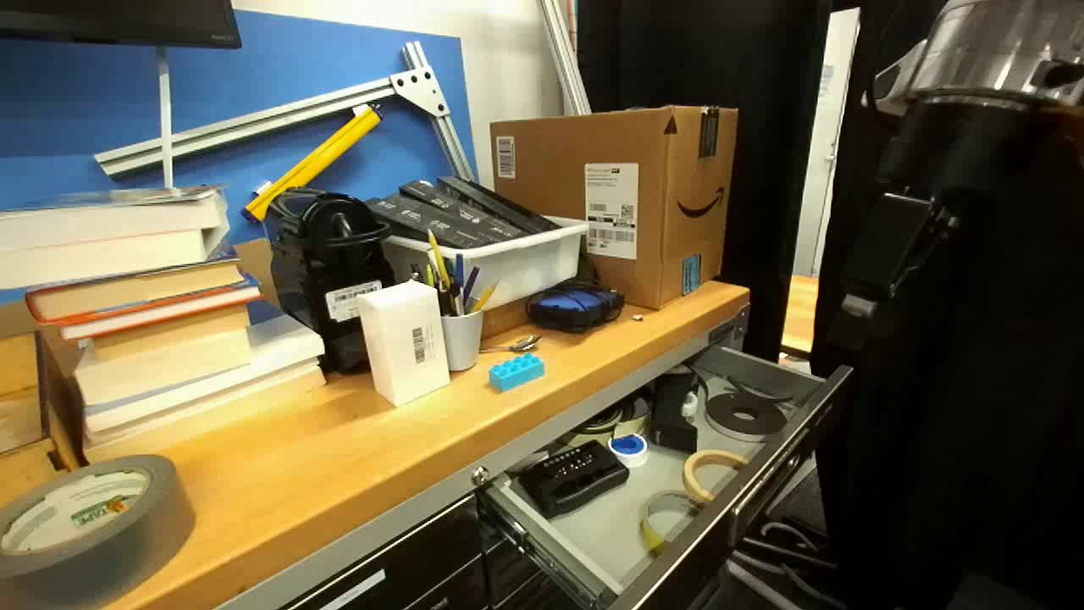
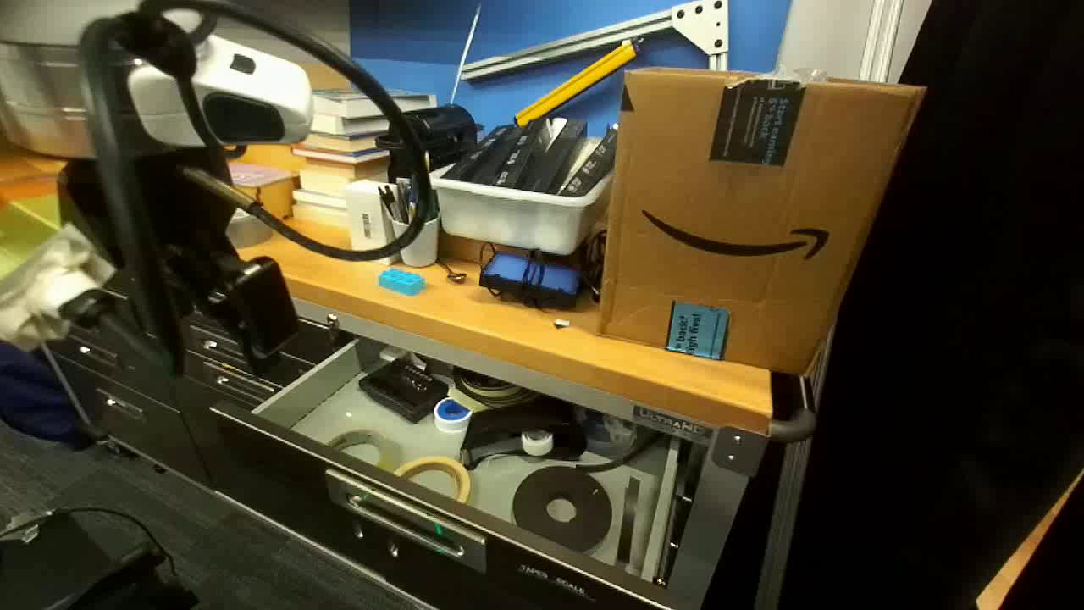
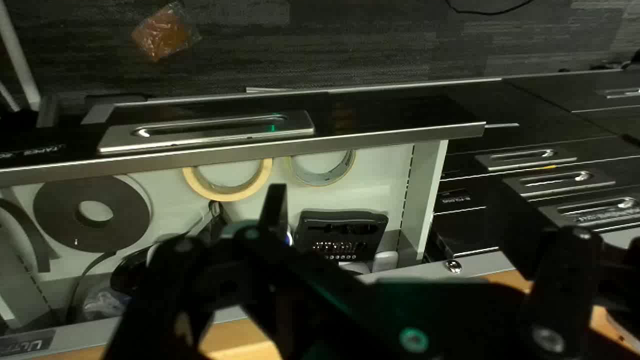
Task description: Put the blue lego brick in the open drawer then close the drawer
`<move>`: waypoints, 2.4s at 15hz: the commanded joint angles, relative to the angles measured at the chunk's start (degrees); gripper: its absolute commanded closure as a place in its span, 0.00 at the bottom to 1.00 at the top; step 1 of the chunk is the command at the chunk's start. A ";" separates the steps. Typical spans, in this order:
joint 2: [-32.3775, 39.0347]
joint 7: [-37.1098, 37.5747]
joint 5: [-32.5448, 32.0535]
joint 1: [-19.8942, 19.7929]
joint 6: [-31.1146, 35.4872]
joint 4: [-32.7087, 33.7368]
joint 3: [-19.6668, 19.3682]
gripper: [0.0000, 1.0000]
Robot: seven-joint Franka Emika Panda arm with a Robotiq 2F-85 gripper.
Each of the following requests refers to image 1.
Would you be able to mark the blue lego brick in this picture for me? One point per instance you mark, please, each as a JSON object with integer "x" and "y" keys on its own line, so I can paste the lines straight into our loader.
{"x": 517, "y": 369}

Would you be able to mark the grey metal drawer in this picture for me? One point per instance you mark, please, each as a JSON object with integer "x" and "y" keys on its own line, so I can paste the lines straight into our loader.
{"x": 646, "y": 543}

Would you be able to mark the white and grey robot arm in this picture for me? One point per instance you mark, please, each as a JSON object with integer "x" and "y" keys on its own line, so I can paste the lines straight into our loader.
{"x": 953, "y": 286}

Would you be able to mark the black device in drawer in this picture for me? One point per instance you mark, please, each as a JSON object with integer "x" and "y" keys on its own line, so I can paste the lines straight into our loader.
{"x": 674, "y": 401}

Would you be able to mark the black box in drawer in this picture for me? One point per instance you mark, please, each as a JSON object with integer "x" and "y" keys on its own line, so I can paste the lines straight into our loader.
{"x": 573, "y": 479}

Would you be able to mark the blue and black pouch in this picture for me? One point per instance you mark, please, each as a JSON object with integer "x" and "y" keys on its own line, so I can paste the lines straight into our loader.
{"x": 573, "y": 308}

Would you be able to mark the white plastic bin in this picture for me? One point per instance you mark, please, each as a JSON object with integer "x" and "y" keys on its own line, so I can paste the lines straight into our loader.
{"x": 497, "y": 271}

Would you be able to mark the white pen cup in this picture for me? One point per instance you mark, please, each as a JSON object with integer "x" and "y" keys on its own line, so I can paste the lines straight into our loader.
{"x": 463, "y": 340}

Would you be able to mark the white rectangular box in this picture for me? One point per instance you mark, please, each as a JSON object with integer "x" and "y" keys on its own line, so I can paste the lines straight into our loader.
{"x": 405, "y": 340}

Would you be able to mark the brown cardboard shipping box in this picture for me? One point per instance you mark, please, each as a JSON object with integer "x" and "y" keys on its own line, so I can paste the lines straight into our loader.
{"x": 650, "y": 188}

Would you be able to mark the blue white tape roll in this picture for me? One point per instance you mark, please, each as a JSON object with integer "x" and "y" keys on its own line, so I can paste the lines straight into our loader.
{"x": 630, "y": 448}

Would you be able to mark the black tape roll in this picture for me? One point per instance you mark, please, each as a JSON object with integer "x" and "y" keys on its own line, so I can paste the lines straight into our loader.
{"x": 743, "y": 416}

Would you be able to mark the beige tape roll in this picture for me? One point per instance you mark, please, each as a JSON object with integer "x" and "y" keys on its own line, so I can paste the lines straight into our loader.
{"x": 706, "y": 471}

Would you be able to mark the yellow level tool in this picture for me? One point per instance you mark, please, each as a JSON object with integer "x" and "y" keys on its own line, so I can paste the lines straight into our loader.
{"x": 313, "y": 163}

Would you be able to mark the stack of books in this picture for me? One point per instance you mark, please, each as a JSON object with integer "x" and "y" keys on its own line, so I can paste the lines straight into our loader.
{"x": 157, "y": 321}

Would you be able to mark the black monitor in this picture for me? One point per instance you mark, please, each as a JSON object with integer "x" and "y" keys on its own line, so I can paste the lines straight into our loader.
{"x": 122, "y": 20}

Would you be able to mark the aluminium extrusion frame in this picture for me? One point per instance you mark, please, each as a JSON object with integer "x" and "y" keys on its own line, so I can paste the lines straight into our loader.
{"x": 413, "y": 87}

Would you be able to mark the grey duct tape roll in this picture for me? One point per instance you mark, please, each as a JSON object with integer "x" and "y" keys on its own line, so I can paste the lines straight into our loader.
{"x": 94, "y": 533}

